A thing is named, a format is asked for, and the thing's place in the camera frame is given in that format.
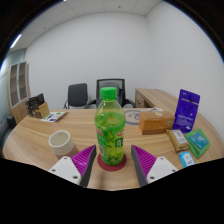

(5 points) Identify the wooden cabinet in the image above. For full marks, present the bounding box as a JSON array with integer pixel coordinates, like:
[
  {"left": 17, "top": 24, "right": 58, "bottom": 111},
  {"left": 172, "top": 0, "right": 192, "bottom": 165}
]
[{"left": 6, "top": 60, "right": 32, "bottom": 125}]

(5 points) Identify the orange cardboard box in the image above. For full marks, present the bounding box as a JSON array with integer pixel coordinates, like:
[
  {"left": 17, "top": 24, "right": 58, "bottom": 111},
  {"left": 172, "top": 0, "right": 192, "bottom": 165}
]
[{"left": 138, "top": 110, "right": 176, "bottom": 136}]

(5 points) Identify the black armchair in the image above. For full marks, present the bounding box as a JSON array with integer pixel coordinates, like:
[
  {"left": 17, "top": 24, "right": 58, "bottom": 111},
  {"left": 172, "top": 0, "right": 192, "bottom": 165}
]
[{"left": 0, "top": 114, "right": 18, "bottom": 156}]

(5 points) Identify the rectangular ceiling light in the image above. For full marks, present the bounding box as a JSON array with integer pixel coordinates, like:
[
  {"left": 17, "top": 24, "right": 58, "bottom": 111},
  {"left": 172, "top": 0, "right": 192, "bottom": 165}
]
[{"left": 9, "top": 33, "right": 23, "bottom": 50}]

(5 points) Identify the wooden side desk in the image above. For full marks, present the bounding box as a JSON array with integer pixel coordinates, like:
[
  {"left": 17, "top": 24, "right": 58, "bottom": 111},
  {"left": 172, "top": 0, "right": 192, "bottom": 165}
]
[{"left": 134, "top": 87, "right": 179, "bottom": 109}]

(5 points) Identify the small blue white box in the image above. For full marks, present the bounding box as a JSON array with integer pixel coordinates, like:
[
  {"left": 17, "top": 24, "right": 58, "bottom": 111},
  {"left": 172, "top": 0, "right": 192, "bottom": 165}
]
[{"left": 178, "top": 150, "right": 196, "bottom": 169}]

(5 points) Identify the green drink bottle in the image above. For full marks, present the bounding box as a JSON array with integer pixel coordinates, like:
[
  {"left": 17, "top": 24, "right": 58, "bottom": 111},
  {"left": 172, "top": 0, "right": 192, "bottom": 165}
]
[{"left": 94, "top": 86, "right": 127, "bottom": 166}]

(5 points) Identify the purple pouch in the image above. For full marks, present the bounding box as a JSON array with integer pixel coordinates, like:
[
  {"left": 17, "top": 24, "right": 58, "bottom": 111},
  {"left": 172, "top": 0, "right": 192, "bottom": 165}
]
[{"left": 171, "top": 88, "right": 201, "bottom": 134}]

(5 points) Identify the white and brown cup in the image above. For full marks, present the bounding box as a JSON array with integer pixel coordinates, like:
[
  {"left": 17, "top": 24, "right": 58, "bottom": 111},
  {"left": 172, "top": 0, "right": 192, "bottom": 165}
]
[{"left": 48, "top": 129, "right": 80, "bottom": 160}]

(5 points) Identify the brown snack packet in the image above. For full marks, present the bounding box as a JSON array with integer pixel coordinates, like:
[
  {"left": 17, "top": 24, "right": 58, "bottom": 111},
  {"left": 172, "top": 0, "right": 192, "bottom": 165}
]
[{"left": 165, "top": 128, "right": 190, "bottom": 154}]

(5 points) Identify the black office chair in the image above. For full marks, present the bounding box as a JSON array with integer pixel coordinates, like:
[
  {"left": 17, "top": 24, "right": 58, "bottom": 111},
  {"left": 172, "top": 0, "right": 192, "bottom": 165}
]
[{"left": 63, "top": 82, "right": 89, "bottom": 110}]

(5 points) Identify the printed leaflet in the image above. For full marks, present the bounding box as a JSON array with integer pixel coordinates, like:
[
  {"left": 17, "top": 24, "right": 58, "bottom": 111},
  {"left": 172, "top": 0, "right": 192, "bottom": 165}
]
[{"left": 41, "top": 111, "right": 68, "bottom": 123}]

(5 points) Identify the round red coaster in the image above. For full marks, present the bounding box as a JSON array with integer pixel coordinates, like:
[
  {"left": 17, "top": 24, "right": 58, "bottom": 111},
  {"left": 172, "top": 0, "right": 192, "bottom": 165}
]
[{"left": 96, "top": 152, "right": 128, "bottom": 172}]

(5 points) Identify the grey mesh office chair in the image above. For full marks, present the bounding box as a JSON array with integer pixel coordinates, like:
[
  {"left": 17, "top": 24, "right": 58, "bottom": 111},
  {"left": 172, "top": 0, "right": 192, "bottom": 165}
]
[{"left": 84, "top": 78, "right": 137, "bottom": 110}]

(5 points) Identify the round grey disc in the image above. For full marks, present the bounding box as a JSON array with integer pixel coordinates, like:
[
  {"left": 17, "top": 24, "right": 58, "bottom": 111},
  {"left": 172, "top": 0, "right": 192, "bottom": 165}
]
[{"left": 123, "top": 109, "right": 144, "bottom": 126}]

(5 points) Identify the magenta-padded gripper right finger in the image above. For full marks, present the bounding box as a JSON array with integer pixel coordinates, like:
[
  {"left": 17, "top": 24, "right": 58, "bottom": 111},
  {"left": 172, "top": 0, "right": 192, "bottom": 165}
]
[{"left": 130, "top": 144, "right": 179, "bottom": 188}]

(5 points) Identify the green packet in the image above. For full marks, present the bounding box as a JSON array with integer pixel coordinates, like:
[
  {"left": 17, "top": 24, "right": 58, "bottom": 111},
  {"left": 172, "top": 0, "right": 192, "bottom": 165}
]
[{"left": 184, "top": 128, "right": 211, "bottom": 160}]

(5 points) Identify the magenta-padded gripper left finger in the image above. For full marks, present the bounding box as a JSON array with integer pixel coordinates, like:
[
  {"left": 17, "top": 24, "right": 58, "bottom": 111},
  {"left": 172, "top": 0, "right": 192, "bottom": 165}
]
[{"left": 48, "top": 144, "right": 98, "bottom": 188}]

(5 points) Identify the dark box stack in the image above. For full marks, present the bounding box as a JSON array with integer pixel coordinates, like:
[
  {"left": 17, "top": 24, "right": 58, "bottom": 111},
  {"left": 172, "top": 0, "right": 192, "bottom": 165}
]
[{"left": 25, "top": 92, "right": 51, "bottom": 120}]

